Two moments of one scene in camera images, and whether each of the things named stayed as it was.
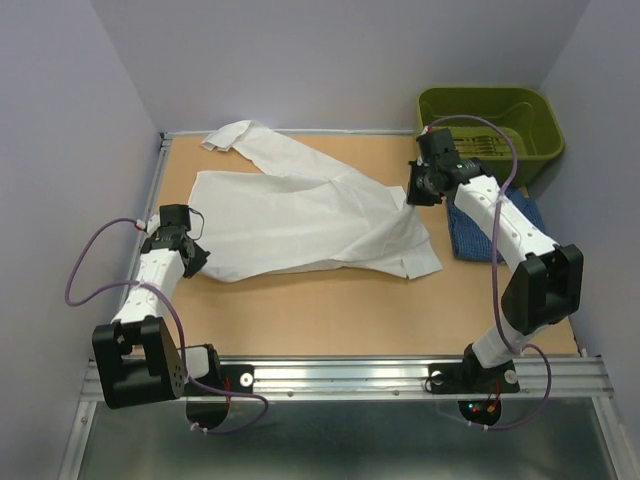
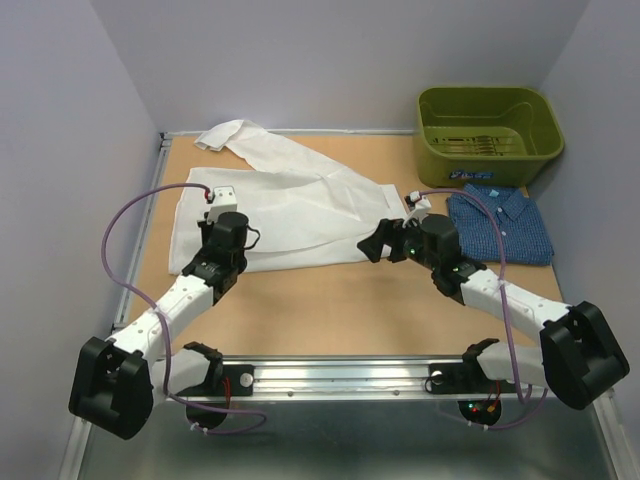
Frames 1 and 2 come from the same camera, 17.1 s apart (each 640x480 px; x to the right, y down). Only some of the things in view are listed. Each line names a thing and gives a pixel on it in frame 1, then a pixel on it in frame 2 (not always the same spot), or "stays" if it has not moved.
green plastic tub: x=529 y=116 stays
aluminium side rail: x=163 y=143 stays
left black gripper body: x=196 y=263 -> x=206 y=234
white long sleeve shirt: x=322 y=214 stays
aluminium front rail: x=358 y=379 stays
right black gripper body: x=421 y=190 -> x=415 y=252
